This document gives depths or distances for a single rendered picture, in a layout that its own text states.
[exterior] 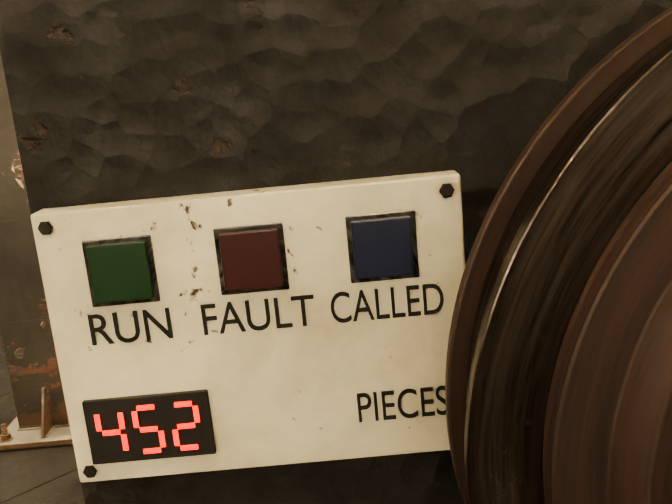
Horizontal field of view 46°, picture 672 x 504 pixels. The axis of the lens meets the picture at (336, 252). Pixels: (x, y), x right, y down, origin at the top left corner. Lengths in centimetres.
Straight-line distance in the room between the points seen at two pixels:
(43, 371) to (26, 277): 38
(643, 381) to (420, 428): 20
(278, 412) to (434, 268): 14
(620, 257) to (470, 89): 18
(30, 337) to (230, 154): 279
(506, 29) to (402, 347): 20
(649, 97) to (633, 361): 11
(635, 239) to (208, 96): 27
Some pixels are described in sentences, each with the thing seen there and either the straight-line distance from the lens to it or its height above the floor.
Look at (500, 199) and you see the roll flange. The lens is 42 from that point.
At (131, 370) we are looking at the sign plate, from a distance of 52.
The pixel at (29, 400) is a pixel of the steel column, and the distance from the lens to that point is 336.
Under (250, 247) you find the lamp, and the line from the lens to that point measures 48.
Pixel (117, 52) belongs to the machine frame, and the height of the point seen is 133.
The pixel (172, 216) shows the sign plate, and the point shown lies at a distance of 49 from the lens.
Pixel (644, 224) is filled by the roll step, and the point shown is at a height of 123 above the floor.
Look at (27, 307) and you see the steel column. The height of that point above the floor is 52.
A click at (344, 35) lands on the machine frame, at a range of 49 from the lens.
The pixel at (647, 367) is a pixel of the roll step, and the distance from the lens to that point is 36.
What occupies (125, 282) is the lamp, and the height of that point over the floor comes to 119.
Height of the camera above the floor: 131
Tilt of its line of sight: 13 degrees down
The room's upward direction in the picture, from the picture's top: 6 degrees counter-clockwise
